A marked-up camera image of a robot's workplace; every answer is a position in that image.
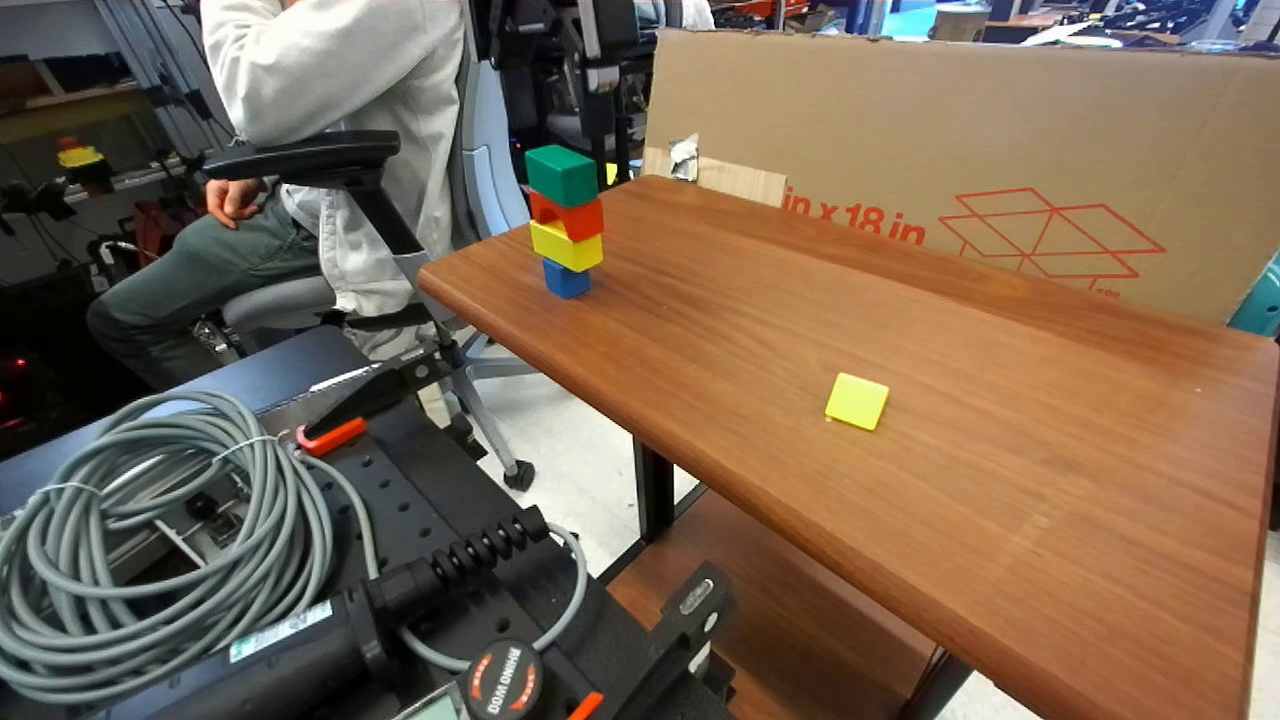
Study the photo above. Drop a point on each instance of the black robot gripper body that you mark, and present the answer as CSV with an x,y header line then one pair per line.
x,y
561,27

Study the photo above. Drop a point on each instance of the green arch block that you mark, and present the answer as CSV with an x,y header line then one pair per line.
x,y
561,175

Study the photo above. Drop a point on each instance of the orange arch block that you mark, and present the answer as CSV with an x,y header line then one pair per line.
x,y
581,223

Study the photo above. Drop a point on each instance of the yellow rectangular block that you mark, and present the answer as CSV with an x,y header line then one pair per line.
x,y
567,248

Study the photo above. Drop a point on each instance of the blue cube block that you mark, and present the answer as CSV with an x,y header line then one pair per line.
x,y
567,283

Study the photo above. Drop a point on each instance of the yellow wedge block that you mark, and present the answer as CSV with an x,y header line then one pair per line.
x,y
859,402

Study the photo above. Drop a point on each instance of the seated person's bare hand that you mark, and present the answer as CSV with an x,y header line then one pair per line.
x,y
232,201

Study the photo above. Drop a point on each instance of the black storage rack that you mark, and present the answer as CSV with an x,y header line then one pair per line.
x,y
616,123

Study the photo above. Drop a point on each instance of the white crumpled plastic bag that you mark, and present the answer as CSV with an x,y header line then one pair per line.
x,y
681,156

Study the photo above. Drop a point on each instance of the seated person white hoodie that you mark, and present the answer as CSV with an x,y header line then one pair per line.
x,y
334,81

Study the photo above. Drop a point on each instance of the black office chair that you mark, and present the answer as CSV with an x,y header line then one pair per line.
x,y
315,152

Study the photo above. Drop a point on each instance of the large printed cardboard box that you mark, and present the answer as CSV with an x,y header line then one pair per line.
x,y
935,123

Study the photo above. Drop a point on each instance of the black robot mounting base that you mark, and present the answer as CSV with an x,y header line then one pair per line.
x,y
414,480

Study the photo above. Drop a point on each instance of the small yellow object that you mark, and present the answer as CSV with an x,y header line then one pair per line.
x,y
81,156

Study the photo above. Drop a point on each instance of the wooden lower shelf board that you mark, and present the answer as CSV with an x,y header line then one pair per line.
x,y
773,613

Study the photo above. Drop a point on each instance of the round black orange knob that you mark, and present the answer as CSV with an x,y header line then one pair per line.
x,y
500,682

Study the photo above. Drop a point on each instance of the teal green bin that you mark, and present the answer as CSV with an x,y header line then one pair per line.
x,y
1262,307

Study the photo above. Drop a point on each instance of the aluminium frame struts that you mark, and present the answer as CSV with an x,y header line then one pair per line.
x,y
175,81

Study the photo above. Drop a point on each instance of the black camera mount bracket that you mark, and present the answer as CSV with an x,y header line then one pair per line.
x,y
684,626

